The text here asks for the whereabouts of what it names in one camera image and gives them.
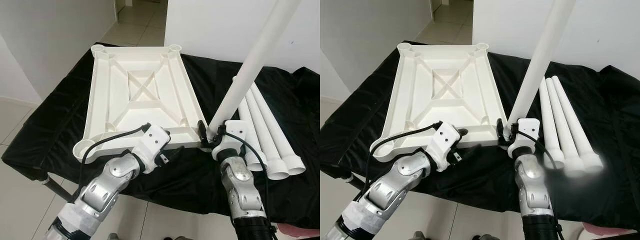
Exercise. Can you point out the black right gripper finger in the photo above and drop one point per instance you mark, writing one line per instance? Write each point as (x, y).
(501, 131)
(202, 132)

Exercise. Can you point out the white plastic table top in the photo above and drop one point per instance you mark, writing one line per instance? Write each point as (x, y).
(425, 100)
(120, 100)

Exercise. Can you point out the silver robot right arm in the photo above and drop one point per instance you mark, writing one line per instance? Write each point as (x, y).
(240, 185)
(532, 185)

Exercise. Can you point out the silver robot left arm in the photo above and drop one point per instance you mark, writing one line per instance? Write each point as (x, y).
(97, 195)
(387, 192)

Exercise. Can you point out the grey robot right foot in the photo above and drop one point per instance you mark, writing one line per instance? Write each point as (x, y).
(486, 237)
(180, 237)

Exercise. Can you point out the grey robot foot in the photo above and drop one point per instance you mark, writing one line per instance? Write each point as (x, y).
(113, 236)
(486, 237)
(180, 237)
(418, 236)

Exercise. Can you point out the grey robot left foot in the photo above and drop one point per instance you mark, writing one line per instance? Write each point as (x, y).
(113, 236)
(418, 236)

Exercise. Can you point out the black metal table leg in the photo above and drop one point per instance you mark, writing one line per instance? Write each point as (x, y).
(56, 185)
(355, 182)

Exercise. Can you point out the pink cushion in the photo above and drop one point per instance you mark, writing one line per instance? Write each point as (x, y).
(300, 232)
(607, 232)

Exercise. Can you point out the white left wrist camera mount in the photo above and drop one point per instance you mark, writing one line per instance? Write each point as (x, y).
(444, 140)
(152, 142)

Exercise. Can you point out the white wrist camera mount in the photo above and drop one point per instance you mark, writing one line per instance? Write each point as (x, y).
(236, 131)
(529, 129)
(152, 142)
(444, 140)

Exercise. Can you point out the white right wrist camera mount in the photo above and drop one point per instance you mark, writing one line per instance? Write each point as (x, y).
(529, 129)
(236, 131)

